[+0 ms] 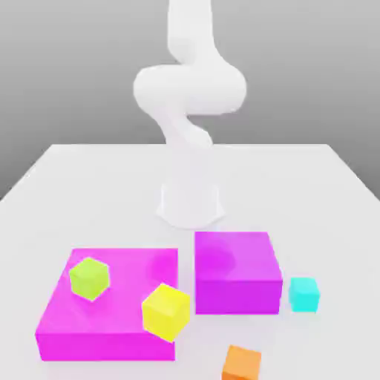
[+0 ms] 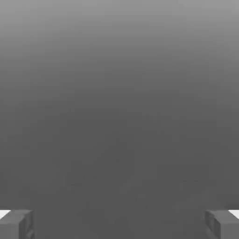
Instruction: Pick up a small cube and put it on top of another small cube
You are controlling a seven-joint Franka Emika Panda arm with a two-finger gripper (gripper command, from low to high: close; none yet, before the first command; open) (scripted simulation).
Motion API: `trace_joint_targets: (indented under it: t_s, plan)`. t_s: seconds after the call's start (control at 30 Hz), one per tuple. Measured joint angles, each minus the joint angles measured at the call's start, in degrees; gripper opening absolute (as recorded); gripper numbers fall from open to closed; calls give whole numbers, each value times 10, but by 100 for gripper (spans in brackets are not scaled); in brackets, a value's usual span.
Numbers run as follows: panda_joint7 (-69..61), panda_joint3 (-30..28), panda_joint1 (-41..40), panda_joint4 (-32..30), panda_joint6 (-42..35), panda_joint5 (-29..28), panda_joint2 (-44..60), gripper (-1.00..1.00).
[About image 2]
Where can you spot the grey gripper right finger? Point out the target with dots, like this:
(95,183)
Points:
(225,226)

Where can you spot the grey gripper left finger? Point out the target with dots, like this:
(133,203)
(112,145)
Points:
(13,226)

